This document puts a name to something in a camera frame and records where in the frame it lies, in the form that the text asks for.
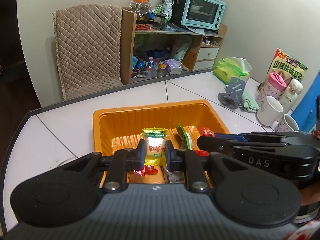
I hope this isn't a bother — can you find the silver green foil pouch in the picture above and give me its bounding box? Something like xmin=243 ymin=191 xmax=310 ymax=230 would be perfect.
xmin=176 ymin=125 xmax=194 ymax=150

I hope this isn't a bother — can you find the red square snack packet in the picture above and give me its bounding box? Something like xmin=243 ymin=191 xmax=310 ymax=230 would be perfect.
xmin=198 ymin=127 xmax=215 ymax=137

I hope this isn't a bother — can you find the small red candy packet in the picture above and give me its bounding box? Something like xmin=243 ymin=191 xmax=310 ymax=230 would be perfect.
xmin=144 ymin=165 xmax=159 ymax=176

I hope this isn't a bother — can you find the yellow snack packet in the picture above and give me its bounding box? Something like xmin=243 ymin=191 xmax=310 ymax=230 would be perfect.
xmin=141 ymin=127 xmax=169 ymax=166

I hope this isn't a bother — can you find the large red snack packet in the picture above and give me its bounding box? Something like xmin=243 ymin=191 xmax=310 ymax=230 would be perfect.
xmin=194 ymin=150 xmax=209 ymax=157

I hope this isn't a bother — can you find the clear dark snack packet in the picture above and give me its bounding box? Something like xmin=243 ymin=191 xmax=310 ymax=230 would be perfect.
xmin=161 ymin=166 xmax=185 ymax=184

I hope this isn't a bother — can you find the dark red snack packet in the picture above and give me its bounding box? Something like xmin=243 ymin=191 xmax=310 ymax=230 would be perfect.
xmin=129 ymin=169 xmax=145 ymax=177

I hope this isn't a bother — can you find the white mug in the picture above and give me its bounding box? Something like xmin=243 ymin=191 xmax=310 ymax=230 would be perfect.
xmin=257 ymin=95 xmax=284 ymax=126

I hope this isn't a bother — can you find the patterned mug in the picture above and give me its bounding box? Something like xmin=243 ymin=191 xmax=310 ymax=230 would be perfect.
xmin=275 ymin=114 xmax=299 ymax=132

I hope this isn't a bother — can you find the green folded cloth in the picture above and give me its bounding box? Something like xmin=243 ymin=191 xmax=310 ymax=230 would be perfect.
xmin=238 ymin=89 xmax=259 ymax=113

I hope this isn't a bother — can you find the orange plastic tray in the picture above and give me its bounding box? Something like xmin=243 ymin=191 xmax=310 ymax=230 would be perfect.
xmin=92 ymin=99 xmax=231 ymax=188

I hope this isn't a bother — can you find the blue water jug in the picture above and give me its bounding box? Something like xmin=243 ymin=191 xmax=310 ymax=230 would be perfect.
xmin=291 ymin=73 xmax=319 ymax=132

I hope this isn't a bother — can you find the grey phone stand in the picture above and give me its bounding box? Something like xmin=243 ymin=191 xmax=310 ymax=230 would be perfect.
xmin=217 ymin=77 xmax=246 ymax=110

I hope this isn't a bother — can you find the pink lidded cup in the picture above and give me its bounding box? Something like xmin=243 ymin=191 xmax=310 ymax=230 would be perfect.
xmin=256 ymin=72 xmax=287 ymax=107

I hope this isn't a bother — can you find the white miffy thermos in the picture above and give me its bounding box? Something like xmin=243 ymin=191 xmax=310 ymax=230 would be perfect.
xmin=278 ymin=79 xmax=303 ymax=114

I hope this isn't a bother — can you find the green tissue pack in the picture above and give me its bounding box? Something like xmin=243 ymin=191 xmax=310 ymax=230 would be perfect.
xmin=213 ymin=56 xmax=253 ymax=85

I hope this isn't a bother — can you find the sunflower seed bag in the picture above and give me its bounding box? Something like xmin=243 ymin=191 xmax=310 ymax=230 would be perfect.
xmin=258 ymin=48 xmax=308 ymax=91

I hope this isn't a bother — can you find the wooden shelf unit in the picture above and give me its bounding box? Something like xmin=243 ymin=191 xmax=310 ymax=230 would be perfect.
xmin=120 ymin=10 xmax=228 ymax=85

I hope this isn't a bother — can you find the beige quilted chair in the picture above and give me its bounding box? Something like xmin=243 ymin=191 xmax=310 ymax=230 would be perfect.
xmin=53 ymin=3 xmax=123 ymax=100

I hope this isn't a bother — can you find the mint toaster oven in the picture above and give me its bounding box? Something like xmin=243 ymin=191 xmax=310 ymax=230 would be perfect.
xmin=181 ymin=0 xmax=226 ymax=31

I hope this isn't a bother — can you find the orange lid glass jar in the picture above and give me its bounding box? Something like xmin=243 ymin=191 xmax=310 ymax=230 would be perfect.
xmin=127 ymin=0 xmax=151 ymax=21

